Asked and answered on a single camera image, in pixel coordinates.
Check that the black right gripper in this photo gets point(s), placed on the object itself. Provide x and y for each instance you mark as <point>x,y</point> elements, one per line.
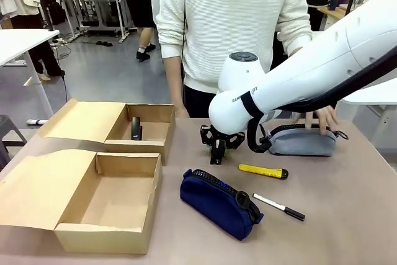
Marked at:
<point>221,136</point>

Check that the navy blue pencil pouch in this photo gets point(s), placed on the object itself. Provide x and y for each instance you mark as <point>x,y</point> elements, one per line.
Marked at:
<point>217,204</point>

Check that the grey pencil pouch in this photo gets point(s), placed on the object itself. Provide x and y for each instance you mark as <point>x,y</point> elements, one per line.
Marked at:
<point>302,144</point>

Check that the small cardboard box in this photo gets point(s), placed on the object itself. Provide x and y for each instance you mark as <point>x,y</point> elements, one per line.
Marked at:
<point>93,120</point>

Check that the person's left forearm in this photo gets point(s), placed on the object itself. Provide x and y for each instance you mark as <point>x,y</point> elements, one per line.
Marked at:
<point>294,51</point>

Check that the person's right forearm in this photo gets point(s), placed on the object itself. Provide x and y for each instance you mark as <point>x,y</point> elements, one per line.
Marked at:
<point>173,82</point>

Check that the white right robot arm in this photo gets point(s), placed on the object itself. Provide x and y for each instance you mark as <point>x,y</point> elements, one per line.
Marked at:
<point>310,75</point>

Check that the large cardboard box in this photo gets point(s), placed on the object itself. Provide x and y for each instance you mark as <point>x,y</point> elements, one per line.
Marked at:
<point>46,190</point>

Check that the person's right hand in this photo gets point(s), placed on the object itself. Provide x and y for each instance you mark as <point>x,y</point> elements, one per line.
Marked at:
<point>181,112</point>

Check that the person's left hand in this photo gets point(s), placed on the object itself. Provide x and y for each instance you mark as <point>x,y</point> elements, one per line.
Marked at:
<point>325,117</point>

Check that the black trousers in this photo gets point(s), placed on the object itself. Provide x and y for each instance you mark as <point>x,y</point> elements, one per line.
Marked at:
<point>197,103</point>

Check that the yellow utility knife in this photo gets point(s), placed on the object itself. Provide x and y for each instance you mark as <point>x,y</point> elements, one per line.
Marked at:
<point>262,170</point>

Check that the white marker black cap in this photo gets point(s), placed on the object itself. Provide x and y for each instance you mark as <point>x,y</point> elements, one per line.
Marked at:
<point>273,203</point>

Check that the person in white sweater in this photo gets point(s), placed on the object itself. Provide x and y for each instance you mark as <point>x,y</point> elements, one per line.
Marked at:
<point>235,13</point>

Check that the black slippers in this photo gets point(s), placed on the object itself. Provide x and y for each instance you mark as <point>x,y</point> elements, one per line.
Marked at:
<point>104,43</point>

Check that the white round-cornered table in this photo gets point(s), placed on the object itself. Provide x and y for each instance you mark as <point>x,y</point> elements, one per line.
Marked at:
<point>372,95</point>

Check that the wooden side table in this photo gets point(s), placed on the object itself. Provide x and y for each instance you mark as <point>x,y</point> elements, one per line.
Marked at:
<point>341,12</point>

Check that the blue mug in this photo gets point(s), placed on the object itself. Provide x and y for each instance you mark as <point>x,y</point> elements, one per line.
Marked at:
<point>333,4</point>

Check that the white power strip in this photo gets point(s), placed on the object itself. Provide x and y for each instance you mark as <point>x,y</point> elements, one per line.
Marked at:
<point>62,41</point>

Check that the black stool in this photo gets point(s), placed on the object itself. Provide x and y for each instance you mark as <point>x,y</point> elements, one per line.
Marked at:
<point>9,134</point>

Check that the white desk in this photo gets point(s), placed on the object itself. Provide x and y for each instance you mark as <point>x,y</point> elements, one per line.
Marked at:
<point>21,43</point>

